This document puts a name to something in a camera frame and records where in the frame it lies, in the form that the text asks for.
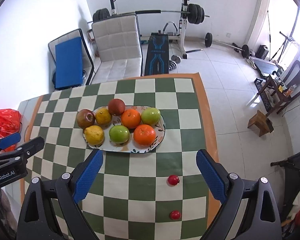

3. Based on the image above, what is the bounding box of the barbell on rack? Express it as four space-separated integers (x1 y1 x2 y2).
88 4 210 24

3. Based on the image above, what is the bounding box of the reddish brown round fruit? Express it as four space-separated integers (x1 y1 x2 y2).
108 99 126 116

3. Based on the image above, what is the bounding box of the white padded chair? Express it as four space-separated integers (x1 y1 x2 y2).
91 14 143 84

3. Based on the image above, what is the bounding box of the small wooden stool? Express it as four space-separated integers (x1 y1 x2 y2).
247 110 274 137

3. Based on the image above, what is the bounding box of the yellow lemon fruit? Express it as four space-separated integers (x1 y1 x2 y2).
83 125 104 145

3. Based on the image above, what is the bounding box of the orange fruit rear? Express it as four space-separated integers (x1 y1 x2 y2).
121 109 141 129

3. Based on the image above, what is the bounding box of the green apple front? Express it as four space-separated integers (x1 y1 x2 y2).
109 125 130 144

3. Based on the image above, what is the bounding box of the red plastic bag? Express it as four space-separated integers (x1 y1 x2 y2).
0 109 21 153

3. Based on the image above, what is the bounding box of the small red fruit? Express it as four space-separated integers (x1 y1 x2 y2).
169 210 181 220
167 174 180 186

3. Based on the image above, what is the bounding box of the barbell on floor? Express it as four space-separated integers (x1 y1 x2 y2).
204 33 250 59

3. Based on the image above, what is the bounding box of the green apple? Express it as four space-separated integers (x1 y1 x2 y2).
109 125 130 144
141 107 161 126

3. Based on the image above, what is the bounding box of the dark wooden side table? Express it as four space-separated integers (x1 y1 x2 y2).
254 75 300 116

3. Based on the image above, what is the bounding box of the blue padded folding chair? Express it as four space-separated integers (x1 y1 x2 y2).
48 28 94 90

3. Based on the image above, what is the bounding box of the black blue workout bench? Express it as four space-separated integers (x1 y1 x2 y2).
144 33 169 76

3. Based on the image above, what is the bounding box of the orange fruit front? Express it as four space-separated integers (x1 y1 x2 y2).
133 124 156 146

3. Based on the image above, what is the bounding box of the green apple rear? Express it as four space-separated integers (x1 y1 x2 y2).
141 107 161 126

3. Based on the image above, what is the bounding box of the yellow-brown orange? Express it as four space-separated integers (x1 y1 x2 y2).
95 107 112 126

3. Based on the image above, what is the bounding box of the dark red apple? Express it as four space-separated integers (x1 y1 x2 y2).
76 109 95 129

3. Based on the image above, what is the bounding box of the orange fruit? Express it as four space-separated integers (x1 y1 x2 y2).
133 124 156 146
121 109 141 129

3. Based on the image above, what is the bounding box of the green checkered tablecloth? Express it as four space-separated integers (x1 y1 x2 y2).
19 74 218 239

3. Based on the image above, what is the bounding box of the black tripod stand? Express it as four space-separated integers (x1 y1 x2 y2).
269 31 295 63

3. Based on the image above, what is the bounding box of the dumbbell on floor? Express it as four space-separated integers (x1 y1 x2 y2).
169 55 181 71

